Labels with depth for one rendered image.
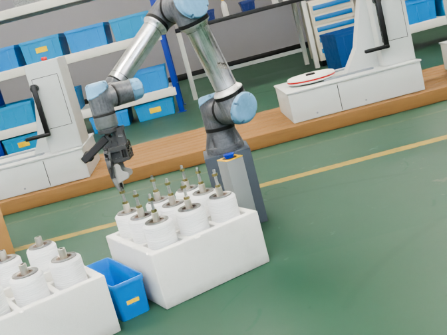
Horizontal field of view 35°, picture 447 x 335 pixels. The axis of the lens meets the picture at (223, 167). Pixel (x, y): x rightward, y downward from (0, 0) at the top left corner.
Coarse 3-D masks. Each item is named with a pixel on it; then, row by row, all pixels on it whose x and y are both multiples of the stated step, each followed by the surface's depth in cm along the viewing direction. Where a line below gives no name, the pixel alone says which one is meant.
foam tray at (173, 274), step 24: (240, 216) 225; (120, 240) 233; (192, 240) 216; (216, 240) 220; (240, 240) 224; (264, 240) 229; (144, 264) 217; (168, 264) 212; (192, 264) 216; (216, 264) 220; (240, 264) 225; (168, 288) 213; (192, 288) 217
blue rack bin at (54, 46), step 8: (32, 40) 655; (40, 40) 655; (48, 40) 657; (56, 40) 657; (64, 40) 687; (24, 48) 657; (32, 48) 657; (40, 48) 657; (48, 48) 658; (56, 48) 659; (64, 48) 677; (24, 56) 658; (32, 56) 659; (40, 56) 660; (48, 56) 660; (56, 56) 661
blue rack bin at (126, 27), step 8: (128, 16) 655; (136, 16) 656; (144, 16) 657; (112, 24) 656; (120, 24) 657; (128, 24) 657; (136, 24) 658; (120, 32) 658; (128, 32) 659; (136, 32) 660; (120, 40) 661
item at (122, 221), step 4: (136, 212) 236; (116, 216) 237; (120, 216) 235; (124, 216) 234; (128, 216) 234; (116, 220) 236; (120, 220) 235; (124, 220) 234; (128, 220) 234; (120, 224) 235; (124, 224) 234; (120, 228) 236; (124, 228) 235; (128, 228) 235; (120, 232) 237; (124, 232) 235; (128, 232) 235; (120, 236) 238; (124, 236) 236; (128, 236) 235
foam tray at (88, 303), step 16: (48, 272) 219; (96, 272) 208; (80, 288) 199; (96, 288) 202; (16, 304) 197; (32, 304) 193; (48, 304) 195; (64, 304) 197; (80, 304) 199; (96, 304) 202; (112, 304) 204; (0, 320) 188; (16, 320) 190; (32, 320) 192; (48, 320) 195; (64, 320) 197; (80, 320) 200; (96, 320) 202; (112, 320) 205
